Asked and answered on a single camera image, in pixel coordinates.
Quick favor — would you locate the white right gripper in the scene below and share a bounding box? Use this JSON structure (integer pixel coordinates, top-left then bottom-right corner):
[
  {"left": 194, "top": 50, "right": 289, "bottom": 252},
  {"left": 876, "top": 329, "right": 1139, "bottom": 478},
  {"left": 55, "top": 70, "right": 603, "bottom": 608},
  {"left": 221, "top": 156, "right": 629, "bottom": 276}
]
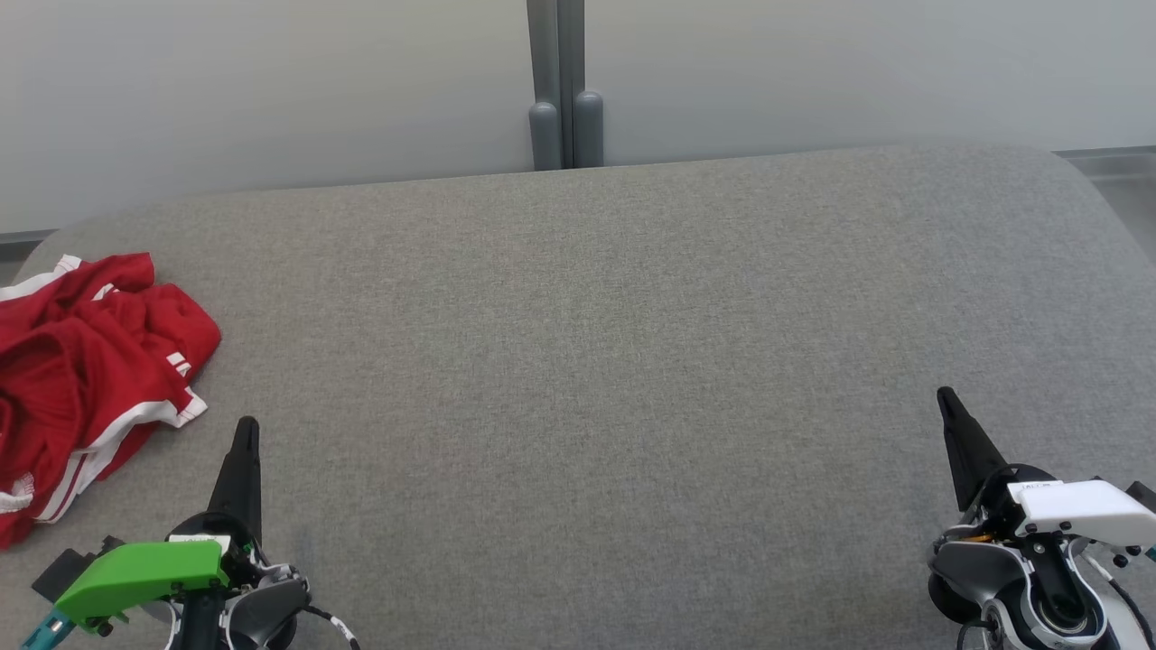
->
[{"left": 937, "top": 386, "right": 1156, "bottom": 548}]

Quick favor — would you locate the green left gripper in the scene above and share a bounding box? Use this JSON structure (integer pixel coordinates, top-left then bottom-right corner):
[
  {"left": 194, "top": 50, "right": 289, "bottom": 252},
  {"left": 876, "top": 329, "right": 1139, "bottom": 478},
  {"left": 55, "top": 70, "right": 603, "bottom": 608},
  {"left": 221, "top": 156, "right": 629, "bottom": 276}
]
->
[{"left": 54, "top": 416, "right": 265, "bottom": 635}]

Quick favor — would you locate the red jersey with white sleeves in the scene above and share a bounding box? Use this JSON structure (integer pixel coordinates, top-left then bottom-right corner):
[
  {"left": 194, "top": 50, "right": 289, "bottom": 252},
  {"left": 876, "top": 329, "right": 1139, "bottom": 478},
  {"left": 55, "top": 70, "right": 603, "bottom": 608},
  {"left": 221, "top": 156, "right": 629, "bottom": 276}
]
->
[{"left": 0, "top": 253, "right": 210, "bottom": 552}]

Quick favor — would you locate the grey fabric sofa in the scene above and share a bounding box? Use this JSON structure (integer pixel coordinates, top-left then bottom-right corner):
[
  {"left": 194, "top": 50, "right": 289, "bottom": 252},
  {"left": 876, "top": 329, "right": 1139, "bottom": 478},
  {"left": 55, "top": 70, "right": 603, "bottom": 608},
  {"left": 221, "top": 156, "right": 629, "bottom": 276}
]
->
[{"left": 0, "top": 143, "right": 1156, "bottom": 650}]

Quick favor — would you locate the thin black left gripper cable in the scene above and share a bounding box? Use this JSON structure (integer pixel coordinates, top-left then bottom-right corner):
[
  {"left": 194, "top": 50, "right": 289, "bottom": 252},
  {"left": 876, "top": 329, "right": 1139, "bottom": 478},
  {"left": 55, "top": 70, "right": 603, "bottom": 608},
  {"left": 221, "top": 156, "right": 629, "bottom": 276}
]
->
[{"left": 303, "top": 603, "right": 362, "bottom": 650}]

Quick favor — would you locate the left camera cable teal connector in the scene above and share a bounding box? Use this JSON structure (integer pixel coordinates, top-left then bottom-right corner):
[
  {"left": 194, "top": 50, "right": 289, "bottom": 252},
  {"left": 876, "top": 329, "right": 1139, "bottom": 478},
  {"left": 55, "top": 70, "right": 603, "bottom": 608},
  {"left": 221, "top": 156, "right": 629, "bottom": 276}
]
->
[{"left": 20, "top": 607, "right": 78, "bottom": 650}]

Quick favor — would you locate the grey metal partition post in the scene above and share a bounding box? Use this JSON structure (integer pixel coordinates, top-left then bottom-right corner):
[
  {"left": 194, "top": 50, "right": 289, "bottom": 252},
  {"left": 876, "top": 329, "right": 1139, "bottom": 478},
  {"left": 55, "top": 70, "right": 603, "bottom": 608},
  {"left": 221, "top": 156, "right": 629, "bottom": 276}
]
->
[{"left": 527, "top": 0, "right": 604, "bottom": 171}]

